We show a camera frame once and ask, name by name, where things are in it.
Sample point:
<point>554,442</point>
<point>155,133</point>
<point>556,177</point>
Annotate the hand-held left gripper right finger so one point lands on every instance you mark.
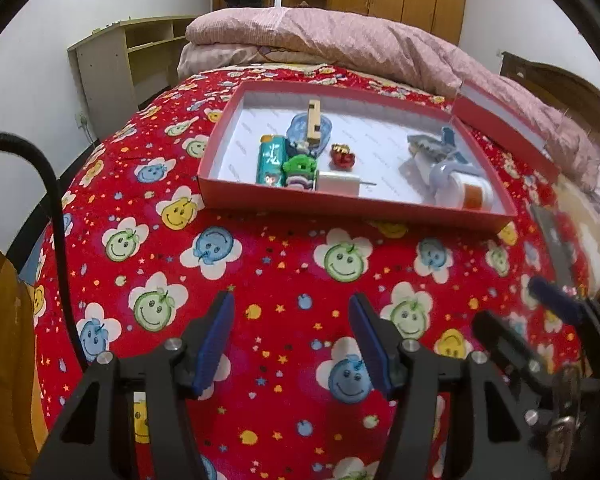
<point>372,345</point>

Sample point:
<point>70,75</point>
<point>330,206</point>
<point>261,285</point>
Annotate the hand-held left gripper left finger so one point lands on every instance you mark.
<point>215,345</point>

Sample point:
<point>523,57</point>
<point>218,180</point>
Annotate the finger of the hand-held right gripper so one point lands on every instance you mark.
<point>555,297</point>
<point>510,342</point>

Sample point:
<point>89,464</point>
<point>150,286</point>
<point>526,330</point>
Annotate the white bottle orange label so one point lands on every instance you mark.
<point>472,194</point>

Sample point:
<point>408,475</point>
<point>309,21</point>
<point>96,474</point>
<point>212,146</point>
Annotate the white charger plug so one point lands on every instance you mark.
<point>337,184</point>

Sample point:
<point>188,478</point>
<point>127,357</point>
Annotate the purple curved plastic piece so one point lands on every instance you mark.
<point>442,175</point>

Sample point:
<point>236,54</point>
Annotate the light blue plastic hook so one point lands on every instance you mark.
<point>452,142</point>

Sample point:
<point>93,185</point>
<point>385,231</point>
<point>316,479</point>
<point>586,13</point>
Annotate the white earbuds case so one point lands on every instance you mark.
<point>422,166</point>

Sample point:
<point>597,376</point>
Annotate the small red toy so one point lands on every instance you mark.
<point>343,156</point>

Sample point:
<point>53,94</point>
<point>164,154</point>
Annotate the teal snack tube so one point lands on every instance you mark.
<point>270,160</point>

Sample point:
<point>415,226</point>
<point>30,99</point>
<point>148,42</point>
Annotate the grey shark toy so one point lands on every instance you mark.
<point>427,145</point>

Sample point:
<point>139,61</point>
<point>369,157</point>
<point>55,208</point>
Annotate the red cardboard box tray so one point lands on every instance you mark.
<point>360,125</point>

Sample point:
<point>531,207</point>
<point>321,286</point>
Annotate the blue transparent oval plastic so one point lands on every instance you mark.
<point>296,127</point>

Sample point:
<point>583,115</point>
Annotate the wooden block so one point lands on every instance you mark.
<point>314,120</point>

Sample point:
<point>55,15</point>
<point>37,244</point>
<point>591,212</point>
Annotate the beige printed bedsheet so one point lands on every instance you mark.
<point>585,230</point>

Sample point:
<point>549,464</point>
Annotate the red printed blanket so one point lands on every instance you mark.
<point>290,270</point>

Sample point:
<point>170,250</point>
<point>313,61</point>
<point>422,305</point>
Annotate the red cardboard box lid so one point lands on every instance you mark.
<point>500,120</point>

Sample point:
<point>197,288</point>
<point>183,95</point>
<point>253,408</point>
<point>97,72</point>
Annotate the dark wooden headboard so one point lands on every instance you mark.
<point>565,85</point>

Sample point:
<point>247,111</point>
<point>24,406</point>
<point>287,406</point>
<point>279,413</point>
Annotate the brown wooden cabinet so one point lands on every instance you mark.
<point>2,360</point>

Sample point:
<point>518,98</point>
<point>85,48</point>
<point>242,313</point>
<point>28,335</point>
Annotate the pink quilt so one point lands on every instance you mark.
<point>355,40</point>

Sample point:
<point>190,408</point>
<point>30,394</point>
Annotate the beige shelf unit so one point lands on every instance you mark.
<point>110,55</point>

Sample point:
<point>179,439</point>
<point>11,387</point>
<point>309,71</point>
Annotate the white wall socket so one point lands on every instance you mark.
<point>83,120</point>

